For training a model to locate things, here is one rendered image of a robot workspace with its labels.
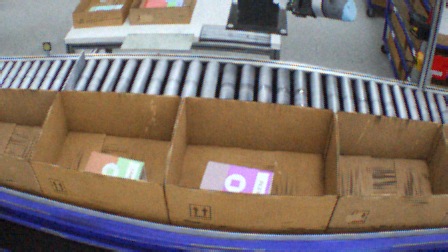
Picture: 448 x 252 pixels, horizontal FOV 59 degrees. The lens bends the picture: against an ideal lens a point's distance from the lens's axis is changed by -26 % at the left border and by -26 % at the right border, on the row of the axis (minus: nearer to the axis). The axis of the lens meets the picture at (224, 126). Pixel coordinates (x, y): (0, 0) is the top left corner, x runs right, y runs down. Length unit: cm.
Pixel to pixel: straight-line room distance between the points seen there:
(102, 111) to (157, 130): 18
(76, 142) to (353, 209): 83
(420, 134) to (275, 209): 55
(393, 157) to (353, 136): 18
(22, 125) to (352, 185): 109
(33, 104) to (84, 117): 21
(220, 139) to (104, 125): 34
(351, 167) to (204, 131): 43
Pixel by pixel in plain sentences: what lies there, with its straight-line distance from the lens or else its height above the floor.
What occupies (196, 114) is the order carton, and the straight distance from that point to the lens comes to 133.
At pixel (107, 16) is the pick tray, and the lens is 220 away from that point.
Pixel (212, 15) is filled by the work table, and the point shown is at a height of 75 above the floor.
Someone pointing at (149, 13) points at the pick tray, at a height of 82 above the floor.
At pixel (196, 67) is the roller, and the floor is 75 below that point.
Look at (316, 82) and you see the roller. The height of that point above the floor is 75.
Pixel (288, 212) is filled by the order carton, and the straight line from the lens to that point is 114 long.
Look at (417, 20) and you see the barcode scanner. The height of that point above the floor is 108.
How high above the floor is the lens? 190
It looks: 44 degrees down
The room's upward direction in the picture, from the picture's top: 1 degrees clockwise
